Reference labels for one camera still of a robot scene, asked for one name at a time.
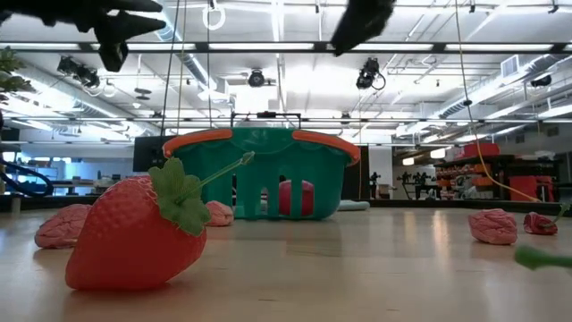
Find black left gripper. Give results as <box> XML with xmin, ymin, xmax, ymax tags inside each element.
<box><xmin>0</xmin><ymin>0</ymin><xmax>167</xmax><ymax>72</ymax></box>

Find pink bumpy toy fruit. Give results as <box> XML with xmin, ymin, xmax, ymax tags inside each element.
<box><xmin>205</xmin><ymin>200</ymin><xmax>235</xmax><ymax>227</ymax></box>
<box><xmin>467</xmin><ymin>208</ymin><xmax>518</xmax><ymax>246</ymax></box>
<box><xmin>34</xmin><ymin>204</ymin><xmax>93</xmax><ymax>250</ymax></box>

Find small red toy fruit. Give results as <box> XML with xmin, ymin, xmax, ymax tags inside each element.
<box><xmin>523</xmin><ymin>203</ymin><xmax>572</xmax><ymax>236</ymax></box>

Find black double spotlight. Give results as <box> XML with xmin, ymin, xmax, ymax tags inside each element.
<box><xmin>56</xmin><ymin>55</ymin><xmax>102</xmax><ymax>89</ymax></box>

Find round black spotlight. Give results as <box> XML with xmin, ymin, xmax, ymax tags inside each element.
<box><xmin>247</xmin><ymin>68</ymin><xmax>266</xmax><ymax>89</ymax></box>

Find green potted plant white flowers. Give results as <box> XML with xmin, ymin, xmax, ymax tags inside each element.
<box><xmin>0</xmin><ymin>47</ymin><xmax>35</xmax><ymax>106</ymax></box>

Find light blue cloth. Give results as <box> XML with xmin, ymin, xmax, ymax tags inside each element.
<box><xmin>337</xmin><ymin>199</ymin><xmax>371</xmax><ymax>212</ymax></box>

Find dark blue curved tube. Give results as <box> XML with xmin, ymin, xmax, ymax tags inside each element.
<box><xmin>0</xmin><ymin>159</ymin><xmax>55</xmax><ymax>199</ymax></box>

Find red round toy fruit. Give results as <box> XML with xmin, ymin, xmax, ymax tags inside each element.
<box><xmin>278</xmin><ymin>179</ymin><xmax>315</xmax><ymax>217</ymax></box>

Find red toy strawberry green leaves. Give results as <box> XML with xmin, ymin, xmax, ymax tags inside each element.
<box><xmin>64</xmin><ymin>150</ymin><xmax>257</xmax><ymax>292</ymax></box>

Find red storage shelving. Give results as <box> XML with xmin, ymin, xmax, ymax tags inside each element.
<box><xmin>435</xmin><ymin>142</ymin><xmax>559</xmax><ymax>203</ymax></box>

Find green toy bell pepper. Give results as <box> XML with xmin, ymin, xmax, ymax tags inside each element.
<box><xmin>513</xmin><ymin>244</ymin><xmax>572</xmax><ymax>271</ymax></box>

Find black spotlight with cable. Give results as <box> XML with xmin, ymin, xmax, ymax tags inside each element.
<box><xmin>356</xmin><ymin>56</ymin><xmax>387</xmax><ymax>91</ymax></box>

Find white hanging ring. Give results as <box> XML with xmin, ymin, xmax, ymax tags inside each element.
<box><xmin>201</xmin><ymin>3</ymin><xmax>227</xmax><ymax>32</ymax></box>

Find black handle bar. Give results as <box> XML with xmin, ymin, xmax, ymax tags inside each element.
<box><xmin>230</xmin><ymin>111</ymin><xmax>303</xmax><ymax>130</ymax></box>

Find green basket orange handles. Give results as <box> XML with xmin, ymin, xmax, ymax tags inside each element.
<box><xmin>162</xmin><ymin>127</ymin><xmax>362</xmax><ymax>221</ymax></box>

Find yellow hanging cable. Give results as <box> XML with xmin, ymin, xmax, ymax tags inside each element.
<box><xmin>454</xmin><ymin>0</ymin><xmax>543</xmax><ymax>203</ymax></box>

